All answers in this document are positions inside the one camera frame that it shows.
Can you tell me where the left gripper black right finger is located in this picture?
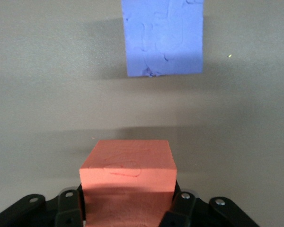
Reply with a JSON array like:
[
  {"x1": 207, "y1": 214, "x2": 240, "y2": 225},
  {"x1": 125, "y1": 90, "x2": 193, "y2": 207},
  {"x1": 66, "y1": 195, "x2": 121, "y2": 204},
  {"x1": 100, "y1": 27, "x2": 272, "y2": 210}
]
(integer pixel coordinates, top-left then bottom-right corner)
[{"x1": 156, "y1": 191, "x2": 197, "y2": 227}]

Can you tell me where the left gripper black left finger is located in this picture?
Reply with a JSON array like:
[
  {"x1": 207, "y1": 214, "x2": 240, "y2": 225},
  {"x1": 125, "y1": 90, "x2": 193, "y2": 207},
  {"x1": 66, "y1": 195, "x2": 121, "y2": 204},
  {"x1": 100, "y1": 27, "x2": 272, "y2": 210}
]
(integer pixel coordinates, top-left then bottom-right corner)
[{"x1": 56, "y1": 188, "x2": 86, "y2": 227}]

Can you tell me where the orange foam block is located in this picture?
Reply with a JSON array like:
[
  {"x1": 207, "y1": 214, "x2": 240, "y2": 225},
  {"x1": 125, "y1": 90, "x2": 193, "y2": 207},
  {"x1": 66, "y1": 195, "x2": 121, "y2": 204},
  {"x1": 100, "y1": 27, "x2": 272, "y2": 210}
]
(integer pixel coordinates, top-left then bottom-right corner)
[{"x1": 79, "y1": 139, "x2": 178, "y2": 227}]

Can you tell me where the large table cover mat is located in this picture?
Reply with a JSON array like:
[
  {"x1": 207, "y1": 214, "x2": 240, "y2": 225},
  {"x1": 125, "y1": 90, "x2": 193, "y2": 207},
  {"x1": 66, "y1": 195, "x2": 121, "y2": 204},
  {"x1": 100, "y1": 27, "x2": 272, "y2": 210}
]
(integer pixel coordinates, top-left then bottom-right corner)
[{"x1": 0, "y1": 0, "x2": 284, "y2": 227}]

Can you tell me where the purple foam block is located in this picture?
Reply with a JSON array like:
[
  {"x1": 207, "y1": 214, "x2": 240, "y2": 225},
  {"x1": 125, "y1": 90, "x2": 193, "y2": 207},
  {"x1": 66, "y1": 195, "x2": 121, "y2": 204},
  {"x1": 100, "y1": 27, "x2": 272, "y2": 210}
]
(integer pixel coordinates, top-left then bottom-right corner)
[{"x1": 120, "y1": 0, "x2": 204, "y2": 78}]

